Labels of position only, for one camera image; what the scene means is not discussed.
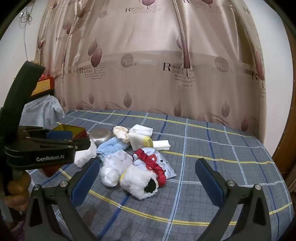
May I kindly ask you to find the red cardboard box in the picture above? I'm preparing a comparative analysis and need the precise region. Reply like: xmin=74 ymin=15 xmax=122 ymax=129
xmin=31 ymin=74 xmax=55 ymax=97

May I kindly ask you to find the red and white garment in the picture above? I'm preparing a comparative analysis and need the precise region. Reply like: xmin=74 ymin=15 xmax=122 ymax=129
xmin=132 ymin=147 xmax=176 ymax=186

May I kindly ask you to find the white cloth with yellow trim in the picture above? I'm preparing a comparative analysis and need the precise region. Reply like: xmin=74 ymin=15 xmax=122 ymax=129
xmin=128 ymin=133 xmax=154 ymax=151

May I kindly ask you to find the wire wall hook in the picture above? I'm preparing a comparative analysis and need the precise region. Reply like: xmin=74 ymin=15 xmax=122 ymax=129
xmin=20 ymin=5 xmax=33 ymax=24

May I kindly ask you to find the white folded cloth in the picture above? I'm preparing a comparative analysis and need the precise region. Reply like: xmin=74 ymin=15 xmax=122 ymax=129
xmin=128 ymin=124 xmax=153 ymax=137

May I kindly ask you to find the leaf print curtain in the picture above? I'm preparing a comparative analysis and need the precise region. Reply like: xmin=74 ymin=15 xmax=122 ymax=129
xmin=35 ymin=0 xmax=267 ymax=144

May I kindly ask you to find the white fluffy hat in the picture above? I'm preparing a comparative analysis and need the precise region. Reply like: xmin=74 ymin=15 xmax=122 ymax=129
xmin=119 ymin=164 xmax=159 ymax=200

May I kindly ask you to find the grey plaid bed sheet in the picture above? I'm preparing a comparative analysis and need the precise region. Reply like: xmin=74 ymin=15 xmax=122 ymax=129
xmin=23 ymin=109 xmax=294 ymax=241

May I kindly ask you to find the person's left hand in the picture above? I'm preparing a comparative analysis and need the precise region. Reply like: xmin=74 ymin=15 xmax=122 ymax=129
xmin=6 ymin=172 xmax=32 ymax=212

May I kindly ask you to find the small white folded towel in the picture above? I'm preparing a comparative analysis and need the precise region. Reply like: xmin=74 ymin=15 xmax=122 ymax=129
xmin=153 ymin=139 xmax=171 ymax=151

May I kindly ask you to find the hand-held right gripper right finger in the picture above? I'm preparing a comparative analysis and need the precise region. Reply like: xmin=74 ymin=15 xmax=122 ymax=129
xmin=195 ymin=158 xmax=275 ymax=241

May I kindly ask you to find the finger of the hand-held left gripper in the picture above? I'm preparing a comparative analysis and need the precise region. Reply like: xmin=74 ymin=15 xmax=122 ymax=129
xmin=19 ymin=126 xmax=75 ymax=140
xmin=30 ymin=138 xmax=91 ymax=151

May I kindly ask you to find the white patterned cloth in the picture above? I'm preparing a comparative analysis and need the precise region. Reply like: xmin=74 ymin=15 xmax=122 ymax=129
xmin=100 ymin=149 xmax=134 ymax=188

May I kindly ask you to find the steel bowl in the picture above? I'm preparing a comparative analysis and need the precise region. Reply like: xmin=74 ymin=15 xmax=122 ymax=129
xmin=89 ymin=128 xmax=114 ymax=145

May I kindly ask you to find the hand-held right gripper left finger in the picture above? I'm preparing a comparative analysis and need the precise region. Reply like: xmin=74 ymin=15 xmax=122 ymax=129
xmin=23 ymin=159 xmax=100 ymax=241

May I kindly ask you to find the red tin box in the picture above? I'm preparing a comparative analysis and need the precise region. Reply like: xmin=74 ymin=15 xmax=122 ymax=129
xmin=43 ymin=124 xmax=88 ymax=178

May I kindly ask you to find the cream cloth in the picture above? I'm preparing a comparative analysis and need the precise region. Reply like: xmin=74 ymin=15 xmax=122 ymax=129
xmin=113 ymin=126 xmax=130 ymax=143

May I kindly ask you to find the white tissue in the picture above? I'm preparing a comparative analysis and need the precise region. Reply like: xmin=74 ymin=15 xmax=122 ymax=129
xmin=74 ymin=139 xmax=97 ymax=168

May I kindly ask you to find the pale plastic table cover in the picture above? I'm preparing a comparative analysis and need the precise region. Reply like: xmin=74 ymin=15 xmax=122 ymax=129
xmin=21 ymin=93 xmax=65 ymax=128

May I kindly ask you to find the light blue towel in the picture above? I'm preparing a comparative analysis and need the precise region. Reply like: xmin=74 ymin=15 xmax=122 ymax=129
xmin=96 ymin=136 xmax=129 ymax=163

